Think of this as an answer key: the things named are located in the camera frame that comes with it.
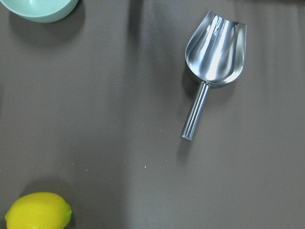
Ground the steel ice scoop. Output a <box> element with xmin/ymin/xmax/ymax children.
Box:
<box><xmin>181</xmin><ymin>10</ymin><xmax>247</xmax><ymax>141</ymax></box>

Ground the yellow lemon upper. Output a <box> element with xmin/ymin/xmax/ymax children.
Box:
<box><xmin>5</xmin><ymin>192</ymin><xmax>72</xmax><ymax>229</ymax></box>

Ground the mint green bowl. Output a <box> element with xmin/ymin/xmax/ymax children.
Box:
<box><xmin>0</xmin><ymin>0</ymin><xmax>79</xmax><ymax>23</ymax></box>

